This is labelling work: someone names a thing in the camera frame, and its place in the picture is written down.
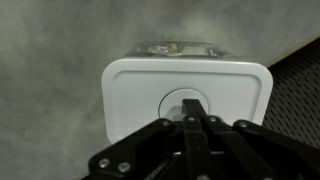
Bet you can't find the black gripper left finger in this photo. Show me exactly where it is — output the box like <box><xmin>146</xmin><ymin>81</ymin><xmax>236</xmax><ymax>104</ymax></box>
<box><xmin>87</xmin><ymin>98</ymin><xmax>209</xmax><ymax>180</ymax></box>

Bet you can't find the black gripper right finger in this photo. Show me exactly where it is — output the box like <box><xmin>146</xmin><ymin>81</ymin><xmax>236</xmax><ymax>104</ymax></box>
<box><xmin>194</xmin><ymin>99</ymin><xmax>320</xmax><ymax>180</ymax></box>

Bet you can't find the white rectangular container lid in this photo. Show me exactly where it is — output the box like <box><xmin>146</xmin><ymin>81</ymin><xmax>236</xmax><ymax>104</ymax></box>
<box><xmin>100</xmin><ymin>57</ymin><xmax>274</xmax><ymax>145</ymax></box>

